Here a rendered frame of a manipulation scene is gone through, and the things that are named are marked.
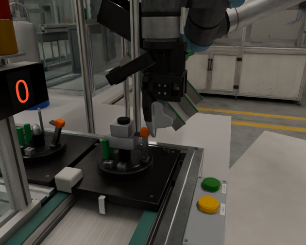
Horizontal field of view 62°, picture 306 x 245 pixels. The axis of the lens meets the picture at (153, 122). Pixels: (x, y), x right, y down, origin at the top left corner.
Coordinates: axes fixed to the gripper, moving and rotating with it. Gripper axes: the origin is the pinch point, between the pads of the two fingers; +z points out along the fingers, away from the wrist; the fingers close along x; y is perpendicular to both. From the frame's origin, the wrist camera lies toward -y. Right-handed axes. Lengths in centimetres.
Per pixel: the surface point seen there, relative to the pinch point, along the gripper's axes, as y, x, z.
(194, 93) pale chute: 3.5, 47.7, 3.2
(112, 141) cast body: -8.8, -2.0, 2.8
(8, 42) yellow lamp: -16.2, -19.5, -20.8
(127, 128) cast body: -4.9, -1.9, -1.0
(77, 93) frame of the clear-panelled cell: -75, 86, 20
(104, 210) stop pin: -6.3, -13.1, 13.4
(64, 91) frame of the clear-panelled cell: -85, 86, 19
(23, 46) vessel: -82, 55, -12
